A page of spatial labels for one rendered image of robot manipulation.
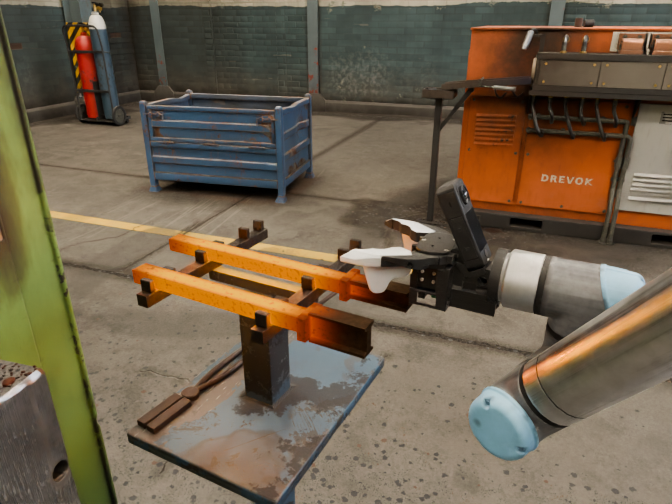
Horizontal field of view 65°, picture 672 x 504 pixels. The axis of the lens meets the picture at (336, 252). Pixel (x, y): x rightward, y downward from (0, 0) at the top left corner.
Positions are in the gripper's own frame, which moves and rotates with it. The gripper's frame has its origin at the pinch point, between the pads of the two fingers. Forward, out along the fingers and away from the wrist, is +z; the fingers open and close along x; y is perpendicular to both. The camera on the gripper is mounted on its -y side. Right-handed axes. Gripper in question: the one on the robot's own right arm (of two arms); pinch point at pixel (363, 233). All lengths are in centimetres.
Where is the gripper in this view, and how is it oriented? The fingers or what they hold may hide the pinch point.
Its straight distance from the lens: 75.1
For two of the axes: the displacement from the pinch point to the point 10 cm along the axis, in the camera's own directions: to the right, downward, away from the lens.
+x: 4.7, -3.6, 8.1
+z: -8.8, -1.9, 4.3
